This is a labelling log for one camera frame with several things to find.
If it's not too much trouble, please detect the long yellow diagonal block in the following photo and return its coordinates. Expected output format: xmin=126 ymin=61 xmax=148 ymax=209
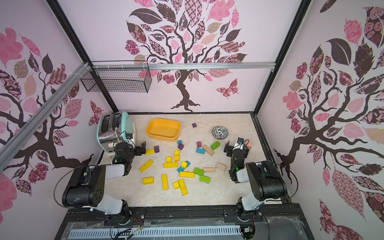
xmin=139 ymin=160 xmax=154 ymax=173

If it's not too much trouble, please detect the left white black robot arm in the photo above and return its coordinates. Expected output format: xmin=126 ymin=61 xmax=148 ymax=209
xmin=60 ymin=142 xmax=147 ymax=225

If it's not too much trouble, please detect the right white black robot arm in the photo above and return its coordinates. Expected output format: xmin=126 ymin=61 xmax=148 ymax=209
xmin=224 ymin=143 xmax=292 ymax=223

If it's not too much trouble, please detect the green block far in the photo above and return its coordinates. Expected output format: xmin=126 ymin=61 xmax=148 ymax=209
xmin=211 ymin=142 xmax=221 ymax=151

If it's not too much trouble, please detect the green block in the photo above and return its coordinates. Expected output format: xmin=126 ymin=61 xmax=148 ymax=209
xmin=211 ymin=142 xmax=221 ymax=151
xmin=199 ymin=176 xmax=211 ymax=184
xmin=194 ymin=168 xmax=205 ymax=176

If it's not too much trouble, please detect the patterned ceramic bowl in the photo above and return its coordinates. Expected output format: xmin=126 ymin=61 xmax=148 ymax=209
xmin=212 ymin=126 xmax=229 ymax=140

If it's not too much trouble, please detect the wooden beige right block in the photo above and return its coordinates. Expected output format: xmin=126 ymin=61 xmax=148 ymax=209
xmin=216 ymin=163 xmax=227 ymax=172

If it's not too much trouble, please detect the wooden beige far block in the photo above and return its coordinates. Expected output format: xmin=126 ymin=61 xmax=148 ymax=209
xmin=202 ymin=145 xmax=215 ymax=156

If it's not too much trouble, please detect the yellow plastic tray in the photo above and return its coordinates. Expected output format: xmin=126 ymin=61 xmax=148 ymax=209
xmin=146 ymin=119 xmax=181 ymax=142

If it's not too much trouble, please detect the teal block far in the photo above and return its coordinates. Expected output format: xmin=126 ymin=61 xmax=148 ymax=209
xmin=196 ymin=148 xmax=206 ymax=155

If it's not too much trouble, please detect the wooden beige flat block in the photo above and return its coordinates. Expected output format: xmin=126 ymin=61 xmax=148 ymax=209
xmin=203 ymin=168 xmax=216 ymax=173

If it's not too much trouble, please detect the yellow short block front left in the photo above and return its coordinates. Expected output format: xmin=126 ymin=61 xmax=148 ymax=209
xmin=143 ymin=177 xmax=155 ymax=185

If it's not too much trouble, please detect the mint chrome toaster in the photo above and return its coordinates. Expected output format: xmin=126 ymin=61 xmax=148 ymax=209
xmin=97 ymin=111 xmax=136 ymax=156

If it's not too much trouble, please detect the yellow horizontal mid block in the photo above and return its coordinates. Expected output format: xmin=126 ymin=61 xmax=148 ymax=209
xmin=163 ymin=162 xmax=179 ymax=169

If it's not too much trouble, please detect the green block centre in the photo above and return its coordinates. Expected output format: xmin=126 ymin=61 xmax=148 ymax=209
xmin=194 ymin=168 xmax=205 ymax=176

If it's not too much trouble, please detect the yellow long upright block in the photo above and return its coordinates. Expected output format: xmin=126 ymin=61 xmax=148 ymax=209
xmin=162 ymin=174 xmax=169 ymax=191

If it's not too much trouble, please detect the green block front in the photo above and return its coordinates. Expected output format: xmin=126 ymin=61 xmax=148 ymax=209
xmin=199 ymin=176 xmax=211 ymax=184

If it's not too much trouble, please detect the teal long block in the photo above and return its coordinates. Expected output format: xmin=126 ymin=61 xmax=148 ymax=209
xmin=177 ymin=161 xmax=191 ymax=173

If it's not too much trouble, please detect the yellow small front cube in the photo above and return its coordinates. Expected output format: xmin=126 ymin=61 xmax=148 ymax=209
xmin=173 ymin=182 xmax=180 ymax=190

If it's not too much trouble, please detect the yellow long front block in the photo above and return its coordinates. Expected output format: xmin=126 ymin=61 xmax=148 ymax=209
xmin=178 ymin=179 xmax=188 ymax=196

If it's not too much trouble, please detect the black wire basket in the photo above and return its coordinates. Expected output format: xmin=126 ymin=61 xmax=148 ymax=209
xmin=81 ymin=60 xmax=152 ymax=93

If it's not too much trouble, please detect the white slotted cable duct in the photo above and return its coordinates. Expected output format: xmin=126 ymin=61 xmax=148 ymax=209
xmin=67 ymin=226 xmax=243 ymax=240

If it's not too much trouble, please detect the black base frame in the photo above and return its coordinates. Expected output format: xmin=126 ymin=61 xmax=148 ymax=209
xmin=56 ymin=204 xmax=314 ymax=240

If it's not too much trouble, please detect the aluminium rail back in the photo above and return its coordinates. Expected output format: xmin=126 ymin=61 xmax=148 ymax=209
xmin=92 ymin=62 xmax=276 ymax=71

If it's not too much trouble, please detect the aluminium rail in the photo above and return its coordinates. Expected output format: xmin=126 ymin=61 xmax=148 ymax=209
xmin=1 ymin=63 xmax=90 ymax=172
xmin=92 ymin=62 xmax=276 ymax=71

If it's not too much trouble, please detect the aluminium rail left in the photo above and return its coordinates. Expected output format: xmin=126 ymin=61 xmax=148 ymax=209
xmin=1 ymin=63 xmax=90 ymax=172

